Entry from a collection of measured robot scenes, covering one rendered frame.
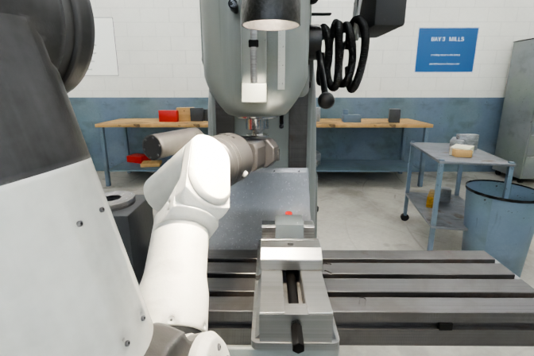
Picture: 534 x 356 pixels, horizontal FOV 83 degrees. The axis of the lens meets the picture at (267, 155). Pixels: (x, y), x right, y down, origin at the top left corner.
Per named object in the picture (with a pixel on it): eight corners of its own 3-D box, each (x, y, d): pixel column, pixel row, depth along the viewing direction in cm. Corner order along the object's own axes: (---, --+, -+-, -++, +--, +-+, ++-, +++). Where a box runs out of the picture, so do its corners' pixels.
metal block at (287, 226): (303, 249, 66) (303, 224, 64) (275, 249, 66) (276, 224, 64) (300, 238, 71) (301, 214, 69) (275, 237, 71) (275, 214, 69)
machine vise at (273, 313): (340, 350, 50) (344, 292, 48) (250, 350, 50) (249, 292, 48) (311, 244, 84) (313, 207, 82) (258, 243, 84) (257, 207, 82)
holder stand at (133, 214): (137, 300, 62) (126, 209, 57) (30, 299, 62) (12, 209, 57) (158, 266, 74) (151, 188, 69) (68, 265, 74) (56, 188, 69)
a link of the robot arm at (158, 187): (253, 169, 48) (213, 191, 37) (209, 202, 52) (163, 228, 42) (213, 111, 48) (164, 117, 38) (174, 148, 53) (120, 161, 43)
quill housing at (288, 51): (314, 118, 53) (322, -93, 46) (197, 118, 53) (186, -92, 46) (303, 110, 71) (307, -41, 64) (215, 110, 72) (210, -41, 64)
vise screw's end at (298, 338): (303, 354, 45) (304, 343, 45) (292, 354, 45) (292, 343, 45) (301, 333, 49) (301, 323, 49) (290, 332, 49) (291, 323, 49)
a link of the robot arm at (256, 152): (280, 129, 57) (253, 137, 46) (279, 177, 59) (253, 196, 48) (222, 125, 62) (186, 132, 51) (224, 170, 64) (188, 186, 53)
